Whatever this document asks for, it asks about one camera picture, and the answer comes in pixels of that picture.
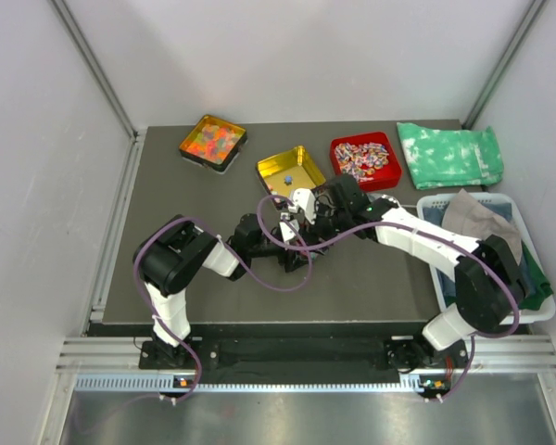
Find metal scoop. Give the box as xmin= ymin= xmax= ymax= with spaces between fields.
xmin=375 ymin=195 xmax=400 ymax=207

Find red box of lollipops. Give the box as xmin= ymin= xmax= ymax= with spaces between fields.
xmin=329 ymin=132 xmax=402 ymax=192

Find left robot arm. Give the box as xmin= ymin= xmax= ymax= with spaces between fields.
xmin=133 ymin=213 xmax=324 ymax=368

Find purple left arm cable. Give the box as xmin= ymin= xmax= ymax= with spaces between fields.
xmin=133 ymin=215 xmax=314 ymax=404

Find speckled tin pastel star candies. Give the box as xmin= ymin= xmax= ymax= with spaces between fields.
xmin=256 ymin=146 xmax=326 ymax=197

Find blue cloth in basket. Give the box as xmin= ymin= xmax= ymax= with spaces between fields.
xmin=423 ymin=191 xmax=552 ymax=311

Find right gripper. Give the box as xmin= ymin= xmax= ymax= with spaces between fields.
xmin=298 ymin=200 xmax=351 ymax=256

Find green cloth in basket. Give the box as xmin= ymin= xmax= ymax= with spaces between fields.
xmin=519 ymin=242 xmax=553 ymax=311

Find grey cloth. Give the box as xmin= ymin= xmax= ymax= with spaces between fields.
xmin=441 ymin=190 xmax=523 ymax=264

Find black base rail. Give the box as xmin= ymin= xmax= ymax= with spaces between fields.
xmin=138 ymin=322 xmax=467 ymax=385

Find gold tin translucent star candies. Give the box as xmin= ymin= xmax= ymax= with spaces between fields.
xmin=179 ymin=115 xmax=247 ymax=172

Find white laundry basket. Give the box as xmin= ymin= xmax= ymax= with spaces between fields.
xmin=417 ymin=192 xmax=556 ymax=324

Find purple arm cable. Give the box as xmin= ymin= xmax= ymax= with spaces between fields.
xmin=256 ymin=194 xmax=523 ymax=402
xmin=133 ymin=215 xmax=314 ymax=404

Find green white cloth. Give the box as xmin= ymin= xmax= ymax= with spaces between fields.
xmin=397 ymin=122 xmax=504 ymax=190

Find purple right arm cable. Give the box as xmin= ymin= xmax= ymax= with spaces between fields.
xmin=256 ymin=194 xmax=523 ymax=402

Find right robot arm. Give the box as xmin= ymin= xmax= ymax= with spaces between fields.
xmin=290 ymin=174 xmax=527 ymax=367

